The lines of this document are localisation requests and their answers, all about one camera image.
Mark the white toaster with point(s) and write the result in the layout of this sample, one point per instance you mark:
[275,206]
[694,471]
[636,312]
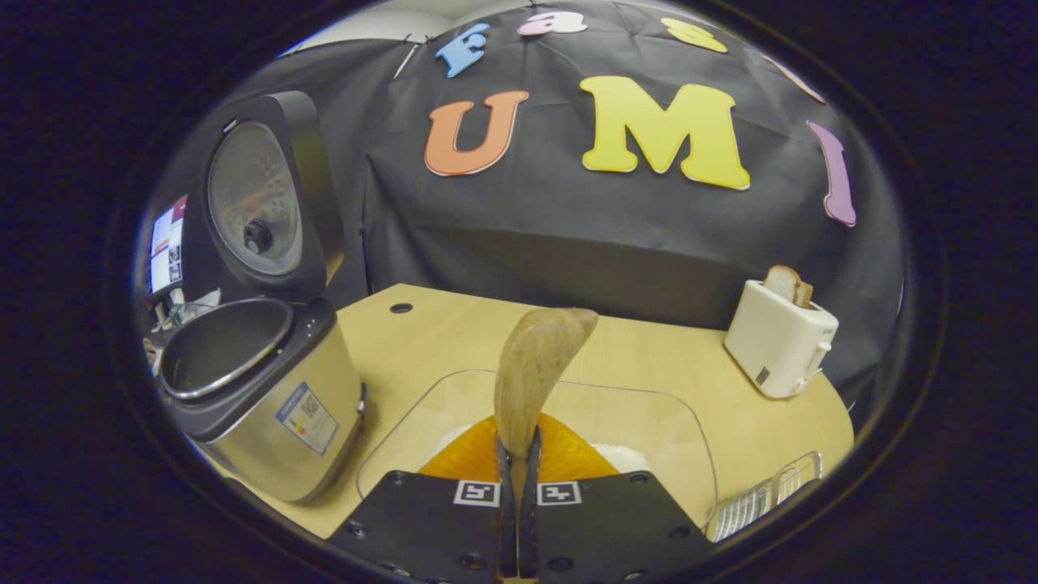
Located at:
[774,341]

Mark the black backdrop cloth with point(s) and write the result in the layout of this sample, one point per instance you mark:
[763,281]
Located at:
[568,235]

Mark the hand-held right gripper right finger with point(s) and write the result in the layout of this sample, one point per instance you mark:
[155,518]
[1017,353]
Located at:
[616,527]

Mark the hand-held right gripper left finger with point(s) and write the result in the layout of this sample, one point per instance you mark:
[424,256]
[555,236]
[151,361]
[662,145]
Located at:
[422,527]

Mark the wooden spoon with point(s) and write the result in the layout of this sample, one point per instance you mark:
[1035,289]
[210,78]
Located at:
[535,357]

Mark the toasted bread slice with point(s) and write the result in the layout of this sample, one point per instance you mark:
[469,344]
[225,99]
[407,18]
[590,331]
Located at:
[785,284]

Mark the computer monitor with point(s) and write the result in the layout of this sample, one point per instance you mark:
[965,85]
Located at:
[166,247]

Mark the black desk grommet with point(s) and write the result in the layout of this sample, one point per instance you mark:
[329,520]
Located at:
[401,307]

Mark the black silver rice cooker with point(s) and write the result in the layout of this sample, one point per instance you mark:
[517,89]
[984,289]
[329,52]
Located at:
[276,422]

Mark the clear box of rice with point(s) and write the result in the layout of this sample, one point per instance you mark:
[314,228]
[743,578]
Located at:
[649,422]

